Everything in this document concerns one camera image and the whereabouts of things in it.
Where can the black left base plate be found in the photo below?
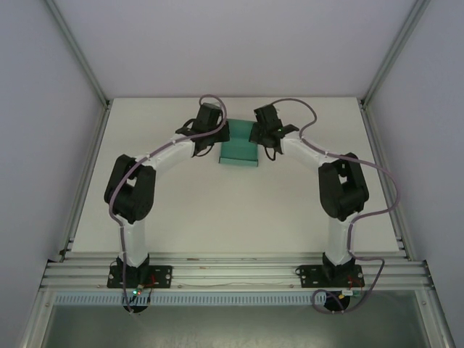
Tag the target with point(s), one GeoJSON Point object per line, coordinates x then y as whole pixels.
{"type": "Point", "coordinates": [163, 276]}

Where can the aluminium mounting rail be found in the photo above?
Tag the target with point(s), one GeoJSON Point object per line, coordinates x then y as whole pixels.
{"type": "Point", "coordinates": [232, 268]}

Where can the aluminium side rail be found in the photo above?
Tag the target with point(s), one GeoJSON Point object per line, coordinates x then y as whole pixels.
{"type": "Point", "coordinates": [384, 170]}
{"type": "Point", "coordinates": [88, 170]}

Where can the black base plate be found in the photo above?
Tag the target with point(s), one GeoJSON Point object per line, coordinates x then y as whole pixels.
{"type": "Point", "coordinates": [308, 276]}
{"type": "Point", "coordinates": [163, 276]}

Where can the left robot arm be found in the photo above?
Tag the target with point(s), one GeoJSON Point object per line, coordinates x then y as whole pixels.
{"type": "Point", "coordinates": [137, 239]}

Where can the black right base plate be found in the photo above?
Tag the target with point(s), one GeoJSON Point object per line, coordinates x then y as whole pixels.
{"type": "Point", "coordinates": [308, 276]}

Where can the aluminium frame post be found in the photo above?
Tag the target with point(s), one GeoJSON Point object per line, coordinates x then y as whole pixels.
{"type": "Point", "coordinates": [78, 50]}
{"type": "Point", "coordinates": [397, 50]}

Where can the teal paper box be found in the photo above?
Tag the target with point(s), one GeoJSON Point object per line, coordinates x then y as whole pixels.
{"type": "Point", "coordinates": [238, 152]}

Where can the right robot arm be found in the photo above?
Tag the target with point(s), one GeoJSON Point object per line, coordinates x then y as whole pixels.
{"type": "Point", "coordinates": [339, 239]}

